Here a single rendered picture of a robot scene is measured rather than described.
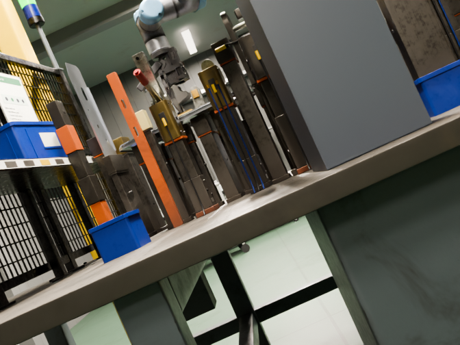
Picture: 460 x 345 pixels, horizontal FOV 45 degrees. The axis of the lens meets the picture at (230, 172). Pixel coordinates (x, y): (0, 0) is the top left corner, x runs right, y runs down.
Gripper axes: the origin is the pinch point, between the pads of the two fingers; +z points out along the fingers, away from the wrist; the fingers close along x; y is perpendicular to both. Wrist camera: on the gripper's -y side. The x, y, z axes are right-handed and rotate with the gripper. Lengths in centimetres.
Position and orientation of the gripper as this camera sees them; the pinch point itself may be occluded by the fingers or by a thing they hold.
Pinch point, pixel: (179, 110)
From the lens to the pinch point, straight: 185.7
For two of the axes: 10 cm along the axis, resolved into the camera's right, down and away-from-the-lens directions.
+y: 9.0, -4.0, -1.7
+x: 1.6, -0.4, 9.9
